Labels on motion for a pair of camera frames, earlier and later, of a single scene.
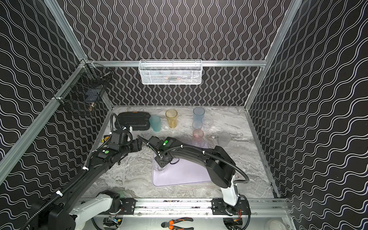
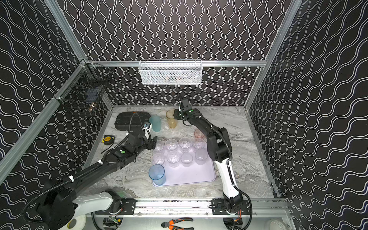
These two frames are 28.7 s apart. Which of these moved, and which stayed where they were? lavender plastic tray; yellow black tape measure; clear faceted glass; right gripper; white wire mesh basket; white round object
Moved: right gripper; clear faceted glass
Stayed: white wire mesh basket; yellow black tape measure; lavender plastic tray; white round object
